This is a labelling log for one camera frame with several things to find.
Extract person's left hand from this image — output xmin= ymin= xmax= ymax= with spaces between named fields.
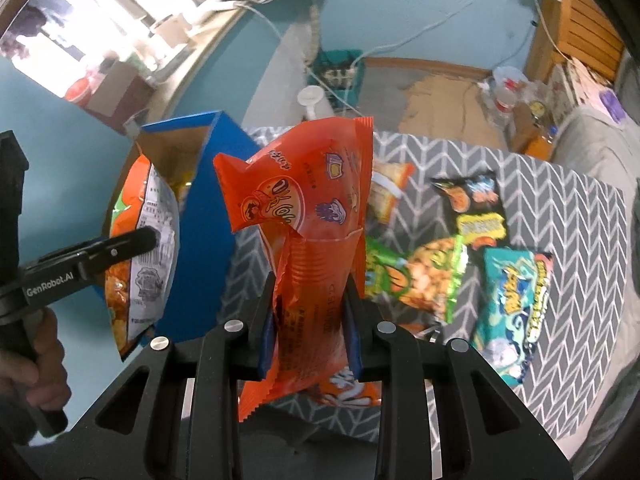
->
xmin=0 ymin=307 xmax=69 ymax=443

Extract open brown cardboard box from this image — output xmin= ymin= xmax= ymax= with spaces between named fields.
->
xmin=85 ymin=57 xmax=157 ymax=122

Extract small floor cardboard box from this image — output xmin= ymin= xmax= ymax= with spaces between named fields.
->
xmin=507 ymin=105 xmax=557 ymax=162

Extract purple object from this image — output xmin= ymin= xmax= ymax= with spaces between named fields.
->
xmin=597 ymin=87 xmax=627 ymax=124

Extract teal snack packet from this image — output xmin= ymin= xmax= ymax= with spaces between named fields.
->
xmin=470 ymin=247 xmax=555 ymax=389

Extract white fan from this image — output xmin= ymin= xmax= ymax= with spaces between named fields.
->
xmin=298 ymin=86 xmax=334 ymax=122

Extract red cup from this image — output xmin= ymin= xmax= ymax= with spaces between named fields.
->
xmin=65 ymin=77 xmax=94 ymax=107

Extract orange cartoon snack packet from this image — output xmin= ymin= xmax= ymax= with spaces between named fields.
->
xmin=310 ymin=375 xmax=384 ymax=409

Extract clear plastic bottles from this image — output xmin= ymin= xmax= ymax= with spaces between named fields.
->
xmin=480 ymin=65 xmax=532 ymax=117

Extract blue cardboard box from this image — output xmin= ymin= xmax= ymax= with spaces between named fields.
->
xmin=102 ymin=110 xmax=267 ymax=323

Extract wooden slatted headboard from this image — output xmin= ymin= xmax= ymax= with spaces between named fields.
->
xmin=525 ymin=0 xmax=626 ymax=92

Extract green peanut snack packet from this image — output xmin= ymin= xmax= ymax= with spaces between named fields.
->
xmin=364 ymin=234 xmax=471 ymax=325

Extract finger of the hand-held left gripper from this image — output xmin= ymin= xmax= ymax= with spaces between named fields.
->
xmin=20 ymin=227 xmax=162 ymax=311

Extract plain orange snack packet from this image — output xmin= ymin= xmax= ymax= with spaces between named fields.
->
xmin=212 ymin=116 xmax=383 ymax=423

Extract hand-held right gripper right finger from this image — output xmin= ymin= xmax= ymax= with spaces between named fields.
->
xmin=342 ymin=276 xmax=572 ymax=480

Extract yellow orange snack packet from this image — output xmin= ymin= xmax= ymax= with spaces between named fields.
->
xmin=367 ymin=160 xmax=416 ymax=226

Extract grey bedding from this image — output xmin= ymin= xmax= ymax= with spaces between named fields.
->
xmin=550 ymin=55 xmax=640 ymax=196

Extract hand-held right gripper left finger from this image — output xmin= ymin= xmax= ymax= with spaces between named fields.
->
xmin=50 ymin=271 xmax=277 ymax=480

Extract black snack packet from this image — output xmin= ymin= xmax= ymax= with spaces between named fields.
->
xmin=431 ymin=170 xmax=508 ymax=249

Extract wooden windowsill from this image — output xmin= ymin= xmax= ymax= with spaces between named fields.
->
xmin=145 ymin=5 xmax=253 ymax=128

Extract grey chevron tablecloth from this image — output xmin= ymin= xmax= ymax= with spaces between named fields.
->
xmin=220 ymin=125 xmax=629 ymax=447

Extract orange white-backed snack packet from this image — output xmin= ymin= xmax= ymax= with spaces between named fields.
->
xmin=102 ymin=154 xmax=181 ymax=363

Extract teal plastic crate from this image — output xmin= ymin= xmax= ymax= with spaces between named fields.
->
xmin=312 ymin=49 xmax=366 ymax=111

